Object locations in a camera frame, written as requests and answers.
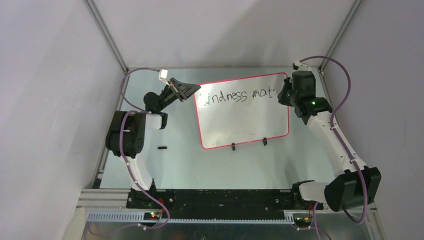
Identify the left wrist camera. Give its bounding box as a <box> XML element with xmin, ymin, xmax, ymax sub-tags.
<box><xmin>158</xmin><ymin>68</ymin><xmax>169</xmax><ymax>85</ymax></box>

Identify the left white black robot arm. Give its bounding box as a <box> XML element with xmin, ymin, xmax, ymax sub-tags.
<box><xmin>105</xmin><ymin>77</ymin><xmax>201</xmax><ymax>208</ymax></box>

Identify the circuit board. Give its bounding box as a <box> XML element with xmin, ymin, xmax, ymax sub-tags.
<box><xmin>143</xmin><ymin>211</ymin><xmax>162</xmax><ymax>221</ymax></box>
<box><xmin>294</xmin><ymin>217</ymin><xmax>313</xmax><ymax>228</ymax></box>

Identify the wire whiteboard stand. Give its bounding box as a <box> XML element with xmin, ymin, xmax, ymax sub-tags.
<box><xmin>230</xmin><ymin>137</ymin><xmax>268</xmax><ymax>151</ymax></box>

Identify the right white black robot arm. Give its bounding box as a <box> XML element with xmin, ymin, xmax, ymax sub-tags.
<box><xmin>277</xmin><ymin>70</ymin><xmax>382</xmax><ymax>212</ymax></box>

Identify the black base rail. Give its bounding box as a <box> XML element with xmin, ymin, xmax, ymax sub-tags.
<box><xmin>126</xmin><ymin>189</ymin><xmax>315</xmax><ymax>221</ymax></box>

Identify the aluminium frame profile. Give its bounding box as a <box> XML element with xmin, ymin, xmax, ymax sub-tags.
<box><xmin>76</xmin><ymin>188</ymin><xmax>130</xmax><ymax>211</ymax></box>

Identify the pink framed whiteboard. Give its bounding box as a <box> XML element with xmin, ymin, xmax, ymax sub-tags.
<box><xmin>194</xmin><ymin>72</ymin><xmax>290</xmax><ymax>150</ymax></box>

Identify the white object at corner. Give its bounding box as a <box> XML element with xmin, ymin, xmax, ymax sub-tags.
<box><xmin>62</xmin><ymin>207</ymin><xmax>87</xmax><ymax>240</ymax></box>

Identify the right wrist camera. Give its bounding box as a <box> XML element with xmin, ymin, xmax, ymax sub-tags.
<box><xmin>292</xmin><ymin>60</ymin><xmax>312</xmax><ymax>75</ymax></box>

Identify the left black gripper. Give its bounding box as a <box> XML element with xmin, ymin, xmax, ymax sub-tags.
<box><xmin>158</xmin><ymin>77</ymin><xmax>200</xmax><ymax>112</ymax></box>

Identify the right circuit board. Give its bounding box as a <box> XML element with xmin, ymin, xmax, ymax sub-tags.
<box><xmin>294</xmin><ymin>217</ymin><xmax>313</xmax><ymax>228</ymax></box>

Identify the left circuit board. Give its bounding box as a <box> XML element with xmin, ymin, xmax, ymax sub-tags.
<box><xmin>143</xmin><ymin>211</ymin><xmax>162</xmax><ymax>221</ymax></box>

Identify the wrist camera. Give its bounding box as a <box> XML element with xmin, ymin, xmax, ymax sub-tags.
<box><xmin>158</xmin><ymin>68</ymin><xmax>169</xmax><ymax>85</ymax></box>
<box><xmin>292</xmin><ymin>60</ymin><xmax>312</xmax><ymax>75</ymax></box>

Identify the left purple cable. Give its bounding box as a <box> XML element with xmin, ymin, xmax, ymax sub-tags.
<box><xmin>118</xmin><ymin>67</ymin><xmax>171</xmax><ymax>240</ymax></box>

